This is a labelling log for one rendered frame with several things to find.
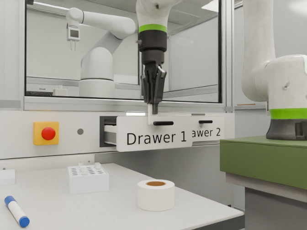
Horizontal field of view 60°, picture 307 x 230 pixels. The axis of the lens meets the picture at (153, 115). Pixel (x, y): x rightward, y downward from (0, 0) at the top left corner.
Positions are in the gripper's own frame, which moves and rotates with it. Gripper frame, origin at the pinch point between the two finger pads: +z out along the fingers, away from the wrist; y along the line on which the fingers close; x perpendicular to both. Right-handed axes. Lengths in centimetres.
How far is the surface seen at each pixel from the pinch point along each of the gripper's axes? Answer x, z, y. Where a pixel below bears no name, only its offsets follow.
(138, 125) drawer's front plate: -4.4, 3.5, -1.5
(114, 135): -9.7, 6.8, -8.6
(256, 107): 163, -9, -86
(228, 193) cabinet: 54, 38, -18
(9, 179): -40.8, 15.8, 0.1
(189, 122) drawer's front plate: 16.4, 2.6, -1.4
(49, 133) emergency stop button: -29.9, 5.6, -10.5
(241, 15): 163, -99, -103
